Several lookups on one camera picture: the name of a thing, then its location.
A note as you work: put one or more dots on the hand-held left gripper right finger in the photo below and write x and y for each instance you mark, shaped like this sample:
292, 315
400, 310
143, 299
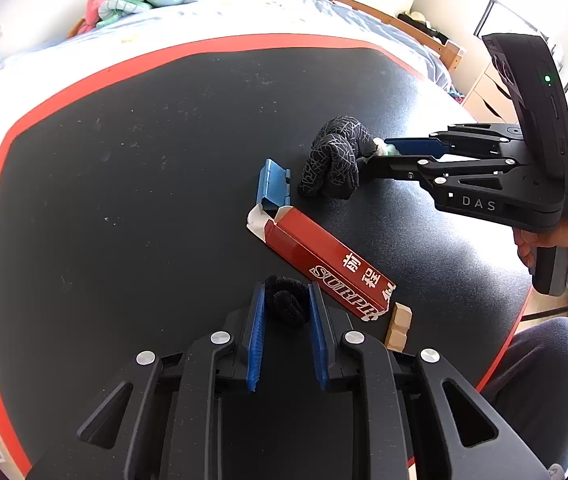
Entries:
318, 345

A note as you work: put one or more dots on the red cardboard box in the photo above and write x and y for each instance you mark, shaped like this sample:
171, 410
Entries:
334, 262

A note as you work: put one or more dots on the striped green plush toy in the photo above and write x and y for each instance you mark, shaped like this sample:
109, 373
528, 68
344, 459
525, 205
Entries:
124, 10

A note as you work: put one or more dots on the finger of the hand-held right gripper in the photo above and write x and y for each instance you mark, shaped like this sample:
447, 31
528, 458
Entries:
394, 167
414, 146

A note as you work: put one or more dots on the white drawer cabinet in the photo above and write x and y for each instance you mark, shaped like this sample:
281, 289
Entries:
489, 95

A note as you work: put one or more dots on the dark clothes pile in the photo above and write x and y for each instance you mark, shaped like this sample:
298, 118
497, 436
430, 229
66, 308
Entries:
421, 25

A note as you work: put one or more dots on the wooden bed frame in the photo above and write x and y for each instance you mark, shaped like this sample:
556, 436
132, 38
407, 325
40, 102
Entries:
399, 22

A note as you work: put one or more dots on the window frame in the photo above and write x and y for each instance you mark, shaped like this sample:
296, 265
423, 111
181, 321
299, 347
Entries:
529, 5

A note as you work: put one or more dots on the black patterned sock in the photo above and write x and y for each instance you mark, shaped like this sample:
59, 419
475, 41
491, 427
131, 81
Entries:
336, 160

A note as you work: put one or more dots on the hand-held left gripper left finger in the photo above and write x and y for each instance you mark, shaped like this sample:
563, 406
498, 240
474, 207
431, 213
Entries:
254, 345

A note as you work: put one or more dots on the bed with light blue sheet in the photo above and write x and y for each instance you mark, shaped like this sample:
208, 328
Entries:
244, 10

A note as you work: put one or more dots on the white tissue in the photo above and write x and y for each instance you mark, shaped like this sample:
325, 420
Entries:
383, 148

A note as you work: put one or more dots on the person's grey trouser legs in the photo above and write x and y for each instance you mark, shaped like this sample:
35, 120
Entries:
539, 375

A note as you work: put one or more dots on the small wooden block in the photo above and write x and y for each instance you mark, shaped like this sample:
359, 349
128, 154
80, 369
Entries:
398, 327

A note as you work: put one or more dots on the pink plush toy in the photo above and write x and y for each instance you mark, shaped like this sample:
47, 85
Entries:
101, 0

